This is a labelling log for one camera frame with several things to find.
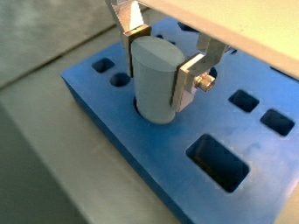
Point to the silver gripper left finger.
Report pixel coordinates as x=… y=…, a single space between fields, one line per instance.
x=129 y=17

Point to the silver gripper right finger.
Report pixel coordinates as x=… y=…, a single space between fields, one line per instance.
x=193 y=76

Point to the light blue oval cylinder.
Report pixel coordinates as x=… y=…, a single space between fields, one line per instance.
x=155 y=59

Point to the blue foam shape board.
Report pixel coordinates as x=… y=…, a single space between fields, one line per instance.
x=223 y=163

